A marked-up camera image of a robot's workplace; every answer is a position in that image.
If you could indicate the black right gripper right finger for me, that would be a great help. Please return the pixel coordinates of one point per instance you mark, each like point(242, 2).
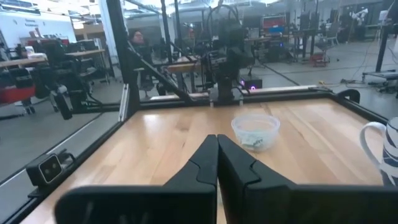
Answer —
point(248, 199)

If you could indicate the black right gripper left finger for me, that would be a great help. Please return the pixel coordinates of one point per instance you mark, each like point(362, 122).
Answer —
point(186, 199)

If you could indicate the green white sweetener packet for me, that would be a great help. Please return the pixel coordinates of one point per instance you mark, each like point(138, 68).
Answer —
point(253, 142)

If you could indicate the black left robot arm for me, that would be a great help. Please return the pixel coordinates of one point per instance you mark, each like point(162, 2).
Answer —
point(230, 37)

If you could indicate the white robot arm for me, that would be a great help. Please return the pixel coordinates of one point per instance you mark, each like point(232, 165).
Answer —
point(359, 15)

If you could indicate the black box purple light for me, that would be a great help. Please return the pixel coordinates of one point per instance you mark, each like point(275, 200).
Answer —
point(253, 81)

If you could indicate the wooden workbench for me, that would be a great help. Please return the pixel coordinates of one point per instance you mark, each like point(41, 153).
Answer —
point(183, 67)
point(84, 53)

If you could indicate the clear plastic bowl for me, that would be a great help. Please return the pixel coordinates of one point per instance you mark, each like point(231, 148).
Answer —
point(242, 127)

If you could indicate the small red cart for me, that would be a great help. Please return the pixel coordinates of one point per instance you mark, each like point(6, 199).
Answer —
point(318, 59)

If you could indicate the person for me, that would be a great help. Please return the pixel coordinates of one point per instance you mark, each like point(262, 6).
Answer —
point(138, 39)

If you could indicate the white blue striped mug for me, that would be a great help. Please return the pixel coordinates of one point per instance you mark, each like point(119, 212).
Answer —
point(390, 149)

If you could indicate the black office chair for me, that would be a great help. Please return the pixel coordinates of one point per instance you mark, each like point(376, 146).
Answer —
point(62, 68)

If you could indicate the black aluminium table frame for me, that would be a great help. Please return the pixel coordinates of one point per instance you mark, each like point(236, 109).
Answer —
point(124, 62)

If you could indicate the silver aluminium rail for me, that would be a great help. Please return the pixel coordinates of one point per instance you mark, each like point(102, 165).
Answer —
point(124, 102)

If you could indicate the black frame hook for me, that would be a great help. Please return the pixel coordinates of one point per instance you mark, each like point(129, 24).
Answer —
point(349, 95)

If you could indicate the black table-level camera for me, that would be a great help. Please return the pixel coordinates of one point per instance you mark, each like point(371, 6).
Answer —
point(49, 169)

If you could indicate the black stand post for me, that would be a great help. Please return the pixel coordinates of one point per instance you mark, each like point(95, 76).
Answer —
point(382, 46)

